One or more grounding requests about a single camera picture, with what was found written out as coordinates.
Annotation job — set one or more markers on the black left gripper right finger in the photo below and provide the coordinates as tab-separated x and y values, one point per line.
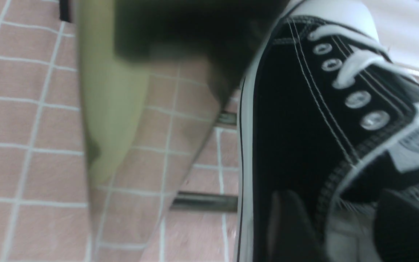
396	228

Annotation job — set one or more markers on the black canvas sneaker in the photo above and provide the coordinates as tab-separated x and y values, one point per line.
325	113

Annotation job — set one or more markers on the green slide sandal left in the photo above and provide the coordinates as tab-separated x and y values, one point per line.
112	91

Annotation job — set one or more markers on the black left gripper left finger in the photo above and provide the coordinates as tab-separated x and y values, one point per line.
290	235

